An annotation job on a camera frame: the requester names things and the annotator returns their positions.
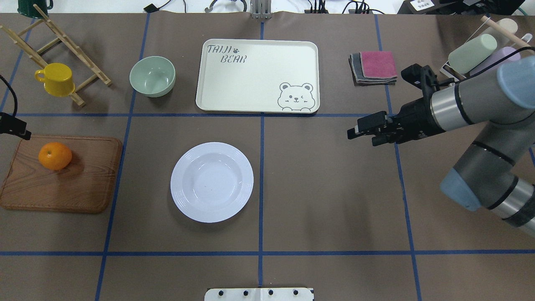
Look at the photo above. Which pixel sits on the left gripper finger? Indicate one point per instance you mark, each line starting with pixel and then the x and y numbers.
pixel 11 125

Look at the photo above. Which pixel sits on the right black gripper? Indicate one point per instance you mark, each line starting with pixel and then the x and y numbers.
pixel 418 118

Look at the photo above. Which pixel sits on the orange fruit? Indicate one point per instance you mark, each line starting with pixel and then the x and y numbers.
pixel 55 156

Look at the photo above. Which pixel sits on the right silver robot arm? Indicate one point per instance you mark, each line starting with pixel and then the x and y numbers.
pixel 482 177

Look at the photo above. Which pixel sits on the cream bear tray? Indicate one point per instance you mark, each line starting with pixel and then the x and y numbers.
pixel 271 76

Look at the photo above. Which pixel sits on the pink cloth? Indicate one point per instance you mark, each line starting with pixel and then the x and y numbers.
pixel 378 65

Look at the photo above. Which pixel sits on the yellow mug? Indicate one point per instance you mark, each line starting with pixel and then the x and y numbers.
pixel 57 79

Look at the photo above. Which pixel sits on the grey cloth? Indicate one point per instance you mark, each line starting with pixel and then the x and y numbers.
pixel 355 64

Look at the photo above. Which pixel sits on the wooden cutting board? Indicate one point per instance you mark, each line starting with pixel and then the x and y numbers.
pixel 86 185

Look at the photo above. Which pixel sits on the green tumbler cup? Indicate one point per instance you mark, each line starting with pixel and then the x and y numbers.
pixel 472 53

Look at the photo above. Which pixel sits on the dark green mug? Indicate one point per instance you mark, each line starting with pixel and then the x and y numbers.
pixel 35 9

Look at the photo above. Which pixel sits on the purple tumbler cup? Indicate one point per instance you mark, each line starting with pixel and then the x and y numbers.
pixel 494 57

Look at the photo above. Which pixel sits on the green bowl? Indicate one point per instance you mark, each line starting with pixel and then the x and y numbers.
pixel 153 76

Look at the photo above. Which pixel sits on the beige tumbler cup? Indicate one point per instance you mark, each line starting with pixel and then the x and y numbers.
pixel 508 25

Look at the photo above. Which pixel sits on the white round plate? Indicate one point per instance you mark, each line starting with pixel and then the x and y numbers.
pixel 212 182

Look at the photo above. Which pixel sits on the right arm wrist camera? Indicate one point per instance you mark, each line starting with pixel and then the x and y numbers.
pixel 423 78

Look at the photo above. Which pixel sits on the white wire cup rack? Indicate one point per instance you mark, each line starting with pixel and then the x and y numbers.
pixel 503 38

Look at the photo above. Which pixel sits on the aluminium frame post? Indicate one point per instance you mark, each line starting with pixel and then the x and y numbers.
pixel 261 9

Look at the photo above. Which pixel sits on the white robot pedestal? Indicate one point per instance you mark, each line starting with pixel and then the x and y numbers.
pixel 260 294

